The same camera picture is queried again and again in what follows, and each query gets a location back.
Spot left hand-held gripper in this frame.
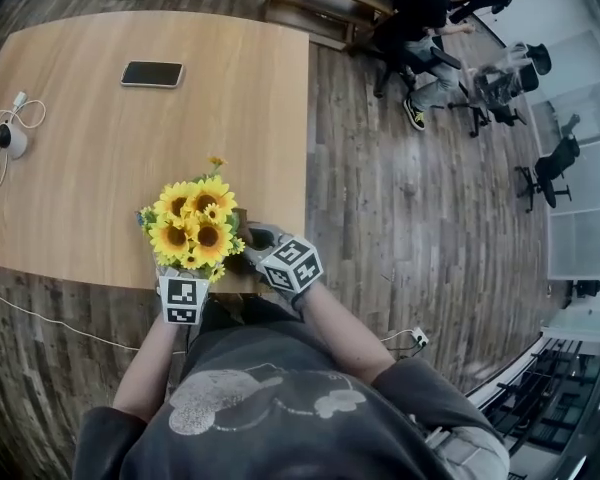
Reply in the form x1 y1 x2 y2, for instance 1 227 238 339
154 265 211 327

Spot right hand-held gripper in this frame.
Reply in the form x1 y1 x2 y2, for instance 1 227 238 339
243 223 325 312

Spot brown cloth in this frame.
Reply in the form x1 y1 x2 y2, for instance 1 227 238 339
228 207 261 277

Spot yellow sunflower bouquet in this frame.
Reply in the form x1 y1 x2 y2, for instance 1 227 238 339
135 156 249 284

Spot person's left forearm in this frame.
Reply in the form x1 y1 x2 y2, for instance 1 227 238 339
112 312 181 424

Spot person's right forearm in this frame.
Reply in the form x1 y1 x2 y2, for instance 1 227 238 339
299 282 399 387

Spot person's black trousers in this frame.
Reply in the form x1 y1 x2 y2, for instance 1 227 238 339
194 293 307 338

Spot person's grey printed shirt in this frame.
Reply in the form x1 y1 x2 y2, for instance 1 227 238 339
72 317 506 480

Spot smartphone with pale case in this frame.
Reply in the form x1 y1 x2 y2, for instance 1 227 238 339
119 60 187 90

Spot wooden bench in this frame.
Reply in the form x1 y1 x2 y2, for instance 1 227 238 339
263 0 397 53

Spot plastic-wrapped black office chair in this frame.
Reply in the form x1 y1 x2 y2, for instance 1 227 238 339
447 42 542 140

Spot black metal railing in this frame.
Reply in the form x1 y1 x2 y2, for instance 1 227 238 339
472 340 600 463

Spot long white floor cable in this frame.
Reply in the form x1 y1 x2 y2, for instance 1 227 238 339
0 283 144 352

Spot white round camera device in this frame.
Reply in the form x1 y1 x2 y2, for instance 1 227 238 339
0 121 30 161

